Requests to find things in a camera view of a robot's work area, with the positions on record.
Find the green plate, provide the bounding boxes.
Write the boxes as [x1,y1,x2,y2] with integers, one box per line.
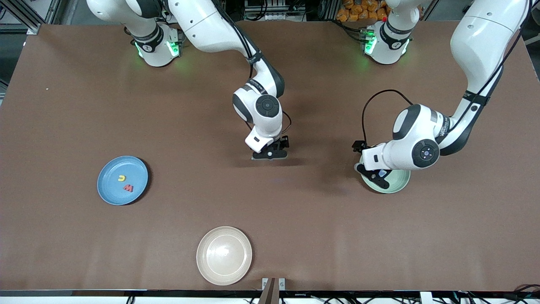
[360,157,411,194]

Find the beige plate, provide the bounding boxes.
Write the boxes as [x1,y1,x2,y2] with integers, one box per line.
[196,226,253,286]

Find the black electronics box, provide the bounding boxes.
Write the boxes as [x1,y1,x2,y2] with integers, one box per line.
[244,0,306,22]

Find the orange snack bags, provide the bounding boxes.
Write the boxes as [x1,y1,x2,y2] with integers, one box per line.
[336,0,391,22]

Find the blue plate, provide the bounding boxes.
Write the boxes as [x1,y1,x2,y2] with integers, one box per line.
[97,156,149,206]

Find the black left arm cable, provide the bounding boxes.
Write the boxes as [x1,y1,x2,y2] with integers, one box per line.
[361,89,415,144]

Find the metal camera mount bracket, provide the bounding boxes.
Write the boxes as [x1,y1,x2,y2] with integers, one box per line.
[262,277,286,304]

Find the aluminium frame with bracket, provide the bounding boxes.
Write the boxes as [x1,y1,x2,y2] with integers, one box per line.
[0,0,47,34]
[506,0,540,30]

